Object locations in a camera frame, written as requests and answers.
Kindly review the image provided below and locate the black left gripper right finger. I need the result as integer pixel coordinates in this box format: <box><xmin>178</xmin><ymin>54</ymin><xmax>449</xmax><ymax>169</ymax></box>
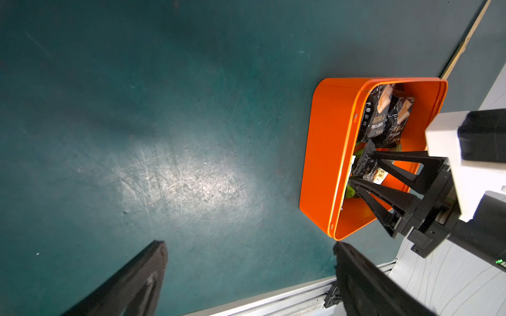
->
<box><xmin>333</xmin><ymin>242</ymin><xmax>434</xmax><ymax>315</ymax></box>

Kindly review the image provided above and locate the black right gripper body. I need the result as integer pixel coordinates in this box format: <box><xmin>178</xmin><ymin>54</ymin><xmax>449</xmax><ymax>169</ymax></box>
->
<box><xmin>400</xmin><ymin>165</ymin><xmax>461</xmax><ymax>258</ymax></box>

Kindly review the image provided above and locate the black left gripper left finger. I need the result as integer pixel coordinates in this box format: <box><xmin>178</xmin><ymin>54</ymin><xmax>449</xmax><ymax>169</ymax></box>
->
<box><xmin>64</xmin><ymin>240</ymin><xmax>168</xmax><ymax>315</ymax></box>

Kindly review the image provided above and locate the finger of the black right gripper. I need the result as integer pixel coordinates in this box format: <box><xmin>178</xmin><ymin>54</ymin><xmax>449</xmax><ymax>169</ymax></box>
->
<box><xmin>349</xmin><ymin>177</ymin><xmax>419</xmax><ymax>238</ymax></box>
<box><xmin>372</xmin><ymin>151</ymin><xmax>447</xmax><ymax>194</ymax></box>

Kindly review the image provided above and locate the black cookie packet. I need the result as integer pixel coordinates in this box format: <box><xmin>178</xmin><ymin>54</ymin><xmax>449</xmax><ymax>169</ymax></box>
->
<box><xmin>357</xmin><ymin>84</ymin><xmax>395</xmax><ymax>142</ymax></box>
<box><xmin>374</xmin><ymin>95</ymin><xmax>416</xmax><ymax>148</ymax></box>
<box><xmin>351</xmin><ymin>140</ymin><xmax>378</xmax><ymax>182</ymax></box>

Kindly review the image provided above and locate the orange storage box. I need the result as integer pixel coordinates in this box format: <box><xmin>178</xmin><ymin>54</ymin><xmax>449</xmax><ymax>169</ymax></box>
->
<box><xmin>299</xmin><ymin>78</ymin><xmax>448</xmax><ymax>241</ymax></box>

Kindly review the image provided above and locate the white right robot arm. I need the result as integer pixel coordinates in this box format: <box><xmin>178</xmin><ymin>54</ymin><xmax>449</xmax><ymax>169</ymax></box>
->
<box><xmin>348</xmin><ymin>150</ymin><xmax>505</xmax><ymax>271</ymax></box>

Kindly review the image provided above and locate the green cookie packet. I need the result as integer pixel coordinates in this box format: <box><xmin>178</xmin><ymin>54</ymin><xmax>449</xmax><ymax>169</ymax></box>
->
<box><xmin>345</xmin><ymin>142</ymin><xmax>365</xmax><ymax>199</ymax></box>

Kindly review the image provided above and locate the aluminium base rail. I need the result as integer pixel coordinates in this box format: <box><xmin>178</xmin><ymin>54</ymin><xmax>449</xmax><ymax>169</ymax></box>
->
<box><xmin>185</xmin><ymin>260</ymin><xmax>396</xmax><ymax>316</ymax></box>

